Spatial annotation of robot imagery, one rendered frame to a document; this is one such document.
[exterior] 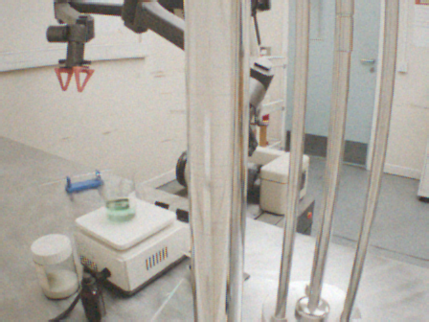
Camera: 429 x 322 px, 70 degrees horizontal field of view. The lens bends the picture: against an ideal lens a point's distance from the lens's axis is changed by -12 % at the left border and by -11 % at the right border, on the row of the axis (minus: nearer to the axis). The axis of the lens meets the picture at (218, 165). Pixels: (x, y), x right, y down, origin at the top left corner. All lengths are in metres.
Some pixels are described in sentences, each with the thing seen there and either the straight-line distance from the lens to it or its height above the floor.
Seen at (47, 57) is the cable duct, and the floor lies 1.07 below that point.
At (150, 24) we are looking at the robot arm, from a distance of 0.84.
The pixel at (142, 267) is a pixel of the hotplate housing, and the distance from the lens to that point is 0.51.
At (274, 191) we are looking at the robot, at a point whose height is 0.48.
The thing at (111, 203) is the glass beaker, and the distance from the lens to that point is 0.51.
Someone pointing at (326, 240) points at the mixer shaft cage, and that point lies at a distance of 0.21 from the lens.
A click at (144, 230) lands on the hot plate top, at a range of 0.50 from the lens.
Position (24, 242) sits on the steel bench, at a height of 0.75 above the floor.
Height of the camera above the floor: 1.09
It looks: 19 degrees down
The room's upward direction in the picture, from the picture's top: straight up
